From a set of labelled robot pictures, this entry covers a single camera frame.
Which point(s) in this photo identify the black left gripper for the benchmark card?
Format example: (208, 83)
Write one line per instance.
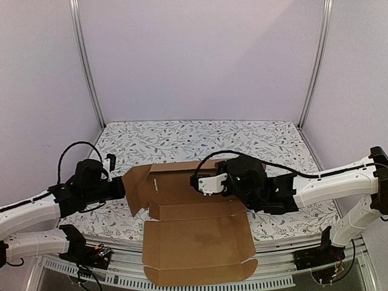
(119, 193)

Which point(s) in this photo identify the brown cardboard box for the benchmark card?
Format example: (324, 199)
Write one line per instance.
(190, 239)

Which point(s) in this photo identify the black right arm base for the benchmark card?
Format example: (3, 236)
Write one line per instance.
(321, 255)

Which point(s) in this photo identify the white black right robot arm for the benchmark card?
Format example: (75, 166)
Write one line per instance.
(366, 177)

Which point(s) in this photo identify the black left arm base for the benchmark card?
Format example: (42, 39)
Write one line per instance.
(97, 256)

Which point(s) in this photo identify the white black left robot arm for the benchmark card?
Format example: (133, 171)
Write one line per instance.
(19, 240)

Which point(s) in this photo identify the floral patterned table mat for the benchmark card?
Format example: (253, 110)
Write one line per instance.
(155, 142)

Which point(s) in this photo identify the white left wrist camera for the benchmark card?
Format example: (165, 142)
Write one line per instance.
(109, 163)

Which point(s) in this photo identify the aluminium front rail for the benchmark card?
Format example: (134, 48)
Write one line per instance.
(283, 264)

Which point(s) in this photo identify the aluminium frame post left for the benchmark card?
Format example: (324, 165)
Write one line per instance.
(85, 64)

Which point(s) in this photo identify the aluminium frame post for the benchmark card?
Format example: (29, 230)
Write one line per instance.
(85, 64)
(319, 56)

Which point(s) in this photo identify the aluminium frame post right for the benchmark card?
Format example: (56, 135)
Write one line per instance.
(319, 56)

